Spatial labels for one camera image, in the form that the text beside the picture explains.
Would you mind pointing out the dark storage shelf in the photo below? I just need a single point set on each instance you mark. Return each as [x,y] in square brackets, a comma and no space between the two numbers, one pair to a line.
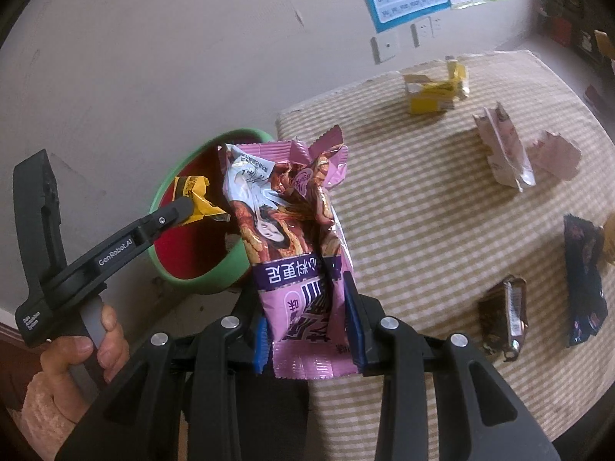
[571,5]

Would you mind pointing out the white wall switch plate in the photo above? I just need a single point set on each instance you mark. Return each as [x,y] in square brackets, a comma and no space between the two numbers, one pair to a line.
[384,48]

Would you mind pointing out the person's left hand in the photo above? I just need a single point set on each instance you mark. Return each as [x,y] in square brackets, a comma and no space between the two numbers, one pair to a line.
[115,345]

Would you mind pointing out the pink and white wrapper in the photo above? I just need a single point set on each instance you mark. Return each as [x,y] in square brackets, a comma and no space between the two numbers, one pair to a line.
[502,149]

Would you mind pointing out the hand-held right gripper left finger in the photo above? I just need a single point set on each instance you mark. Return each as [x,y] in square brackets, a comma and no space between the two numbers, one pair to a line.
[261,341]

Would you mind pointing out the black snack wrapper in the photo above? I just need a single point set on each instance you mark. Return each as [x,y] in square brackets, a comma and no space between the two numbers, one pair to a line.
[584,278]

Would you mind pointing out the orange wrapper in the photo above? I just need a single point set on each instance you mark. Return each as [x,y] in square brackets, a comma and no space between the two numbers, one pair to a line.
[610,240]

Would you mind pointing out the brown shiny wrapper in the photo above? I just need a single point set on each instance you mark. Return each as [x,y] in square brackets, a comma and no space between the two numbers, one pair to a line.
[507,317]

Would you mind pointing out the small torn pink wrapper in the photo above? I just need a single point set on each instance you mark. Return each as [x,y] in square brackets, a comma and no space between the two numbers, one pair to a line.
[555,156]

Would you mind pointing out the white wall outlet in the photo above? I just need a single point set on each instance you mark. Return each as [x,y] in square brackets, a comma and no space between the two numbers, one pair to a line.
[437,26]
[420,33]

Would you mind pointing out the small yellow wrapper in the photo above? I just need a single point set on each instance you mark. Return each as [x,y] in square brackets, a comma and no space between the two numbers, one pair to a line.
[192,185]

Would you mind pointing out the yellow drink carton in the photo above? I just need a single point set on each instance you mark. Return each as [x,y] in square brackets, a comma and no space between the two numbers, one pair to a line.
[430,98]

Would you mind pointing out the green bin with red inside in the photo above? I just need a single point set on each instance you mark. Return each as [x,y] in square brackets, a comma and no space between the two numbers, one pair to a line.
[202,259]

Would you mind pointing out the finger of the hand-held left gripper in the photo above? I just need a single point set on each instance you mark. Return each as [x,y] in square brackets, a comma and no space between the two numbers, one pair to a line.
[166,218]
[41,211]

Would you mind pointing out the purple snack bag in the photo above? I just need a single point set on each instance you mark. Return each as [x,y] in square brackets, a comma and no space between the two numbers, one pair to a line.
[298,249]

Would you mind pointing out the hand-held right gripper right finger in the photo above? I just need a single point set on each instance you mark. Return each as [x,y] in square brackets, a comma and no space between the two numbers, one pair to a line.
[356,336]

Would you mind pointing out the striped beige tablecloth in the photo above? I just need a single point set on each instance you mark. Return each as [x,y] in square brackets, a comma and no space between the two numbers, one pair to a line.
[432,225]

